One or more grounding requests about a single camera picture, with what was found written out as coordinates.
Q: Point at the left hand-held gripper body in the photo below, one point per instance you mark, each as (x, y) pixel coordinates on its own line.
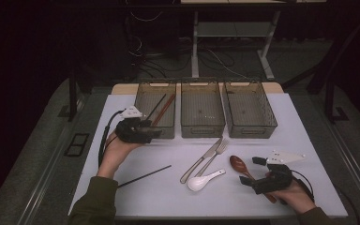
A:
(131, 132)

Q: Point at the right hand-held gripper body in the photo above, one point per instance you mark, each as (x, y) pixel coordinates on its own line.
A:
(275, 181)

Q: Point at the brown wooden spoon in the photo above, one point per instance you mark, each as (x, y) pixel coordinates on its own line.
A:
(237, 163)

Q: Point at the translucent grey plastic bin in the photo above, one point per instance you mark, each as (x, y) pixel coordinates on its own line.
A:
(250, 109)
(202, 109)
(150, 103)

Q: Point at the brown wooden chopstick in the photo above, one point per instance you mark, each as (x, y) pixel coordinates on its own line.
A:
(165, 108)

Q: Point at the steel fork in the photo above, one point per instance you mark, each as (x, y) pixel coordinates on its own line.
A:
(222, 146)

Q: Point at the steel table knife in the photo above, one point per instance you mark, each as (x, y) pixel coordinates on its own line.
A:
(206, 153)

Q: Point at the white ceramic spoon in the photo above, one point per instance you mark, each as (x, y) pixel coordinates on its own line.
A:
(197, 183)

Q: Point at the person's left hand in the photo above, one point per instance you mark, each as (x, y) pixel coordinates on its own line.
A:
(115, 153)

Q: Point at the person's right hand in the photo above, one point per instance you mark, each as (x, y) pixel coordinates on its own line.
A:
(298, 200)

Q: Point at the black upright stand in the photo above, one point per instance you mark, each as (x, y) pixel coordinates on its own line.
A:
(72, 93)
(328, 100)

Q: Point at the black slanted stand bar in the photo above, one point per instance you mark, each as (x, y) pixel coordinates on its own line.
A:
(317, 84)

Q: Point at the black floor socket frame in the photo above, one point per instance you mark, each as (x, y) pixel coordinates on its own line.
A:
(76, 145)

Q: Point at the metal floor rail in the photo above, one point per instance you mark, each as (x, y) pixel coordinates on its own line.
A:
(49, 168)
(351, 157)

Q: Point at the white desk with metal frame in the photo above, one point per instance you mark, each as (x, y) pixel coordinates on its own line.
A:
(195, 47)

